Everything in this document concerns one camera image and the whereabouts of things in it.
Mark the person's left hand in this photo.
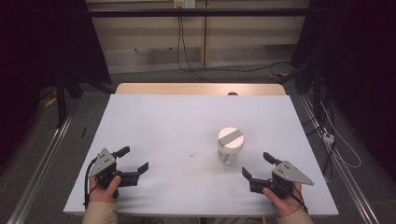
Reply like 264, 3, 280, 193
88, 175, 121, 203

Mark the white table mat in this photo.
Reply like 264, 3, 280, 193
63, 93, 340, 217

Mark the black hanging wall cable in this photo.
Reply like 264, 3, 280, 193
176, 7, 219, 84

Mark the right hand-held gripper cable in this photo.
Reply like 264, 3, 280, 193
270, 182, 309, 215

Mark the metal floor rail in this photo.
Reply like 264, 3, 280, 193
7, 114, 75, 224
299, 93, 380, 224

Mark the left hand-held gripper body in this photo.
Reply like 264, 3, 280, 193
88, 147, 127, 189

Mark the white floor cable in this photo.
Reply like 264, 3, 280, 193
319, 101, 362, 170

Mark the left hand-held gripper cable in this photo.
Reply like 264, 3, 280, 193
82, 157, 98, 209

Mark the white wall socket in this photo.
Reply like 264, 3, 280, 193
173, 0, 197, 9

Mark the vertical wooden strip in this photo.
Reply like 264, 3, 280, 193
202, 0, 208, 68

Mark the black curtain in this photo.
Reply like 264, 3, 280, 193
0, 0, 112, 169
290, 0, 396, 175

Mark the clear glass jar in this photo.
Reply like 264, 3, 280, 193
217, 146, 240, 165

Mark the person's right hand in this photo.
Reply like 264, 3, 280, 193
262, 182, 304, 218

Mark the black horizontal bar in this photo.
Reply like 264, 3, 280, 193
88, 7, 312, 19

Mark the hand-held gripper cable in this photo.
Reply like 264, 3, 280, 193
82, 157, 98, 209
270, 182, 309, 215

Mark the light wooden table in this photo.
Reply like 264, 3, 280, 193
115, 82, 287, 96

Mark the white power strip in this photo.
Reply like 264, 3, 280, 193
322, 132, 335, 146

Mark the grey lid flip tab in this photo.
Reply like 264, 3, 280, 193
218, 129, 245, 147

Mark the black metal stand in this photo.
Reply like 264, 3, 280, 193
55, 70, 117, 129

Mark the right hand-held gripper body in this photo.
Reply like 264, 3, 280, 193
264, 160, 315, 200

